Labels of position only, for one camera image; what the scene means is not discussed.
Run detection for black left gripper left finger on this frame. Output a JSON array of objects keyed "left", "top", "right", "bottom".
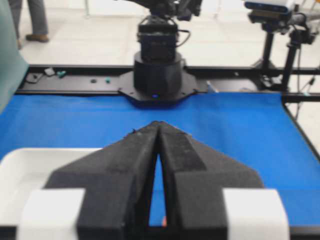
[{"left": 18, "top": 120, "right": 160, "bottom": 240}]

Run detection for blue table mat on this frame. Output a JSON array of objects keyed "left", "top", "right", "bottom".
[{"left": 0, "top": 93, "right": 320, "bottom": 226}]

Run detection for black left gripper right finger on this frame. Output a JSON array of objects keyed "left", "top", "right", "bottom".
[{"left": 157, "top": 121, "right": 291, "bottom": 240}]

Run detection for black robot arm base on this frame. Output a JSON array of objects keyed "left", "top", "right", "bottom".
[{"left": 118, "top": 0, "right": 202, "bottom": 103}]

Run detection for small teal connector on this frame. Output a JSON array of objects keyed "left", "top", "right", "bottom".
[{"left": 56, "top": 70, "right": 67, "bottom": 79}]

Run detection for blue white camera head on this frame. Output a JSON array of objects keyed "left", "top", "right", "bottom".
[{"left": 244, "top": 0, "right": 296, "bottom": 23}]

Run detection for teal cloth cover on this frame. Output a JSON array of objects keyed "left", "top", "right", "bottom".
[{"left": 0, "top": 0, "right": 29, "bottom": 112}]

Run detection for black camera stand pole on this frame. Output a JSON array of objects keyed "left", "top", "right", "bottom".
[{"left": 251, "top": 23, "right": 282, "bottom": 87}]

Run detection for white plastic case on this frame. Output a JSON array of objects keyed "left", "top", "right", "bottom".
[{"left": 0, "top": 148, "right": 96, "bottom": 227}]

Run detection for standing person legs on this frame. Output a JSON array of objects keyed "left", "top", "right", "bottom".
[{"left": 8, "top": 0, "right": 49, "bottom": 50}]

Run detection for small white clip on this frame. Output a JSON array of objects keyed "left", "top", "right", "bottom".
[{"left": 44, "top": 68, "right": 55, "bottom": 77}]

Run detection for black mounting rail frame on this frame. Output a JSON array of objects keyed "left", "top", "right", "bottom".
[{"left": 17, "top": 65, "right": 320, "bottom": 160}]

